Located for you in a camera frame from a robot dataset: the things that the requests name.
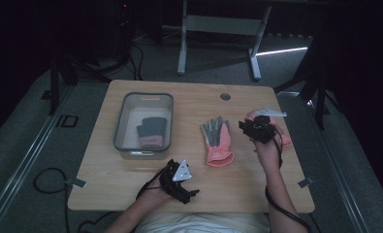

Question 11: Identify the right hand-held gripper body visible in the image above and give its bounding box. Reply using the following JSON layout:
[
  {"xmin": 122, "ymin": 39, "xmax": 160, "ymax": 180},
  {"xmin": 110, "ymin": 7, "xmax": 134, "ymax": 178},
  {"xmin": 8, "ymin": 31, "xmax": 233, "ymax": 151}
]
[{"xmin": 249, "ymin": 108, "xmax": 288, "ymax": 145}]

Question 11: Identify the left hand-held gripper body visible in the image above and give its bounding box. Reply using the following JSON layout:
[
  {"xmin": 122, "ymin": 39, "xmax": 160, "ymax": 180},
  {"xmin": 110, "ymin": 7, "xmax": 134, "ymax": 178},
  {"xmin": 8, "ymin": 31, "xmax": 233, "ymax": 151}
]
[{"xmin": 158, "ymin": 157, "xmax": 193, "ymax": 198}]

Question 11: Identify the pink glove with cartoon print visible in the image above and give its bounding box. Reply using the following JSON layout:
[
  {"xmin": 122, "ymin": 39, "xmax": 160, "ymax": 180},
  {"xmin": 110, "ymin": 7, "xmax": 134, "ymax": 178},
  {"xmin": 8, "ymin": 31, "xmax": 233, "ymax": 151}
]
[{"xmin": 245, "ymin": 109, "xmax": 293, "ymax": 149}]

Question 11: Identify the pink glove with grey palm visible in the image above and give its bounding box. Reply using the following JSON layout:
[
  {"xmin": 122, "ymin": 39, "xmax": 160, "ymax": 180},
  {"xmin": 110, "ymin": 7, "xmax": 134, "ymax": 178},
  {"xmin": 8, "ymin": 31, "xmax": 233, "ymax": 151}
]
[{"xmin": 201, "ymin": 116, "xmax": 236, "ymax": 169}]

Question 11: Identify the grey knit glove pink cuff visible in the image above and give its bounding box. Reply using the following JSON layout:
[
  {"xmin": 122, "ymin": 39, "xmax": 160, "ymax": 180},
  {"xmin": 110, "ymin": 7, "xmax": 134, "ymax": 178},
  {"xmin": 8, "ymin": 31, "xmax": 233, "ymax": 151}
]
[{"xmin": 136, "ymin": 116, "xmax": 168, "ymax": 150}]

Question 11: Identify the grey plastic storage bin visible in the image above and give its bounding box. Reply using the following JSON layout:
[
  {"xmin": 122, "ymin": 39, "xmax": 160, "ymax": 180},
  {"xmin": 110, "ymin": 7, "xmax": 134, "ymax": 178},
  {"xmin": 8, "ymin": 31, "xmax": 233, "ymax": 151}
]
[{"xmin": 112, "ymin": 91, "xmax": 175, "ymax": 161}]

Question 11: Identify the person's right hand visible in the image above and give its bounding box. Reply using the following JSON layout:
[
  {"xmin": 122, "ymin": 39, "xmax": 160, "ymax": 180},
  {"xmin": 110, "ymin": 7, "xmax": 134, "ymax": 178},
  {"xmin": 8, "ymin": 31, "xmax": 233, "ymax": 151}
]
[{"xmin": 252, "ymin": 134, "xmax": 283, "ymax": 173}]

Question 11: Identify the person's left hand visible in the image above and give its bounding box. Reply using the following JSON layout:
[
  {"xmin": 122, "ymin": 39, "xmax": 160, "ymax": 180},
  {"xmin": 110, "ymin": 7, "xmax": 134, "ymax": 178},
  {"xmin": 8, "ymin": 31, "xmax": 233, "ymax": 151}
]
[{"xmin": 140, "ymin": 177, "xmax": 177, "ymax": 209}]

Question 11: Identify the person's white shirt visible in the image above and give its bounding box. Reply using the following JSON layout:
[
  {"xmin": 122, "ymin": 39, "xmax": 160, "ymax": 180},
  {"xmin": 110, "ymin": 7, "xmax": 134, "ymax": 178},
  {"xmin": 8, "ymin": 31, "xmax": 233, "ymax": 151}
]
[{"xmin": 135, "ymin": 212, "xmax": 271, "ymax": 233}]

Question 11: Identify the black metal stand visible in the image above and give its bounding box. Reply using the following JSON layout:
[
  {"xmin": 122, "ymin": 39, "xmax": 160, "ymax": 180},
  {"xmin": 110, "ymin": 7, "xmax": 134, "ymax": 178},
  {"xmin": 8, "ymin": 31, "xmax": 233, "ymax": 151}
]
[
  {"xmin": 273, "ymin": 32, "xmax": 332, "ymax": 131},
  {"xmin": 41, "ymin": 48, "xmax": 113, "ymax": 117}
]

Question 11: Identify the small metal table clamp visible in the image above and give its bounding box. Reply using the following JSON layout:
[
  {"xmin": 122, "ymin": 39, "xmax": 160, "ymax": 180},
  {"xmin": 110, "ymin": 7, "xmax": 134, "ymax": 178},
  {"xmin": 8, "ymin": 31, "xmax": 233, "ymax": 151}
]
[
  {"xmin": 64, "ymin": 177, "xmax": 87, "ymax": 189},
  {"xmin": 297, "ymin": 177, "xmax": 316, "ymax": 189}
]

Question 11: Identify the left hand-held gripper cable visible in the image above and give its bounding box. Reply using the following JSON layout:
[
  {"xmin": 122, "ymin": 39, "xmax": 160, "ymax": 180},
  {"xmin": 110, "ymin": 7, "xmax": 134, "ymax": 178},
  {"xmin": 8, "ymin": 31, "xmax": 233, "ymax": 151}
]
[{"xmin": 77, "ymin": 168, "xmax": 169, "ymax": 233}]

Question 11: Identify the hand-held gripper cable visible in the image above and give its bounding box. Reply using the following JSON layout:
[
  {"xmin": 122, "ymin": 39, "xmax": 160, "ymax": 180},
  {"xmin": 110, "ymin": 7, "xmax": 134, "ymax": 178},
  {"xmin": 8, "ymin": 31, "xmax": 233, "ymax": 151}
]
[
  {"xmin": 77, "ymin": 168, "xmax": 169, "ymax": 233},
  {"xmin": 264, "ymin": 127, "xmax": 313, "ymax": 233}
]

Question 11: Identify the right hand-held gripper cable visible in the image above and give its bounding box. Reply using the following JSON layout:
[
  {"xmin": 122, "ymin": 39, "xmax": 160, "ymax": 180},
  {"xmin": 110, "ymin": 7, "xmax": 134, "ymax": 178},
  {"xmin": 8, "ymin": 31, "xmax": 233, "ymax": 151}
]
[{"xmin": 264, "ymin": 127, "xmax": 313, "ymax": 233}]

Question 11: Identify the metal floor rail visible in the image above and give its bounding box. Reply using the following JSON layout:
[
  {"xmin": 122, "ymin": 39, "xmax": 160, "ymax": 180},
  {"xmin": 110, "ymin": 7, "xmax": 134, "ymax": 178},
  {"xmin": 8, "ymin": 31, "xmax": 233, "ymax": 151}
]
[
  {"xmin": 0, "ymin": 84, "xmax": 78, "ymax": 233},
  {"xmin": 275, "ymin": 90, "xmax": 371, "ymax": 233}
]

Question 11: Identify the white metal desk frame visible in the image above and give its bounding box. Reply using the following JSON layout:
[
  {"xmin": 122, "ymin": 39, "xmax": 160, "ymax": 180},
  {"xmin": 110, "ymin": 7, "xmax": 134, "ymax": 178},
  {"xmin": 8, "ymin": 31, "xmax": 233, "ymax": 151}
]
[{"xmin": 176, "ymin": 0, "xmax": 273, "ymax": 82}]

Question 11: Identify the black background cable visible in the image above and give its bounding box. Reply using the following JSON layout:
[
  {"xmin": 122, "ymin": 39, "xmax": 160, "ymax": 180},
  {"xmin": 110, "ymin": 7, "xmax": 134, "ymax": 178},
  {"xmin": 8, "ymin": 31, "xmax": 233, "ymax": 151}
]
[{"xmin": 127, "ymin": 42, "xmax": 145, "ymax": 82}]

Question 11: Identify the black floor cable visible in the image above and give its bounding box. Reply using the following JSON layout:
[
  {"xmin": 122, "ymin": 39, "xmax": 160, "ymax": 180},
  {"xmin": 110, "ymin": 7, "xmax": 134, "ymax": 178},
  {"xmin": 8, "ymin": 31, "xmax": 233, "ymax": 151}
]
[{"xmin": 32, "ymin": 167, "xmax": 72, "ymax": 233}]

